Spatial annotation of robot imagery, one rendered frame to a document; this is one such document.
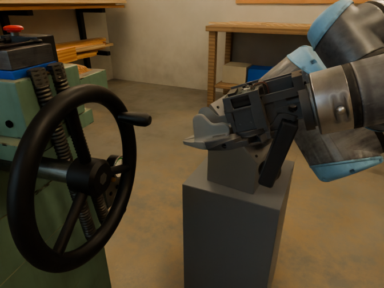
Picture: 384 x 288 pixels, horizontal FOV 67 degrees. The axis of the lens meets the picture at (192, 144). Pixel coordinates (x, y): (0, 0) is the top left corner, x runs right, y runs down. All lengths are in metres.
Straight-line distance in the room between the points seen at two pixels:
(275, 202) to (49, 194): 0.58
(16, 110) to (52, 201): 0.28
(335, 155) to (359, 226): 1.11
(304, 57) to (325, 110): 0.36
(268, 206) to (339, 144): 0.26
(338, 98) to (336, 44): 0.17
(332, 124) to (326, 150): 0.31
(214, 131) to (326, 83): 0.17
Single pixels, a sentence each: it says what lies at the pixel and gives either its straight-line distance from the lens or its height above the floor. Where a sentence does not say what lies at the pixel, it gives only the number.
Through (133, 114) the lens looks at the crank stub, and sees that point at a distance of 0.50.
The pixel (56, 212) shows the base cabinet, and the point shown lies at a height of 0.63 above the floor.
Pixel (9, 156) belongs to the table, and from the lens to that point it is 0.52.
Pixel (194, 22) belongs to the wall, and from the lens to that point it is 3.88.
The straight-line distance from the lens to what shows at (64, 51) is 0.94.
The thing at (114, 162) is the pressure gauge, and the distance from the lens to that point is 0.78.
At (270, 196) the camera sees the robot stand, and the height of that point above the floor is 0.55.
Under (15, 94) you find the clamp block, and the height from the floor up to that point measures 0.94.
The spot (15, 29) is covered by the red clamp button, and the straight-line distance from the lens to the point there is 0.59.
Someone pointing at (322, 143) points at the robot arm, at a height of 0.77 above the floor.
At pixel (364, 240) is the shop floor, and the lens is 1.73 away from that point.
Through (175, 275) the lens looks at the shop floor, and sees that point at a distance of 1.37.
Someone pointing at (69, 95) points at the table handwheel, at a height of 0.95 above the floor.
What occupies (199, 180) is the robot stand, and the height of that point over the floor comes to 0.55.
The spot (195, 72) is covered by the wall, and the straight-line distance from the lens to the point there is 3.96.
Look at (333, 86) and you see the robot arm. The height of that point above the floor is 0.96.
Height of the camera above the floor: 1.06
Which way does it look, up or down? 26 degrees down
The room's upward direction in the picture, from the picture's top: straight up
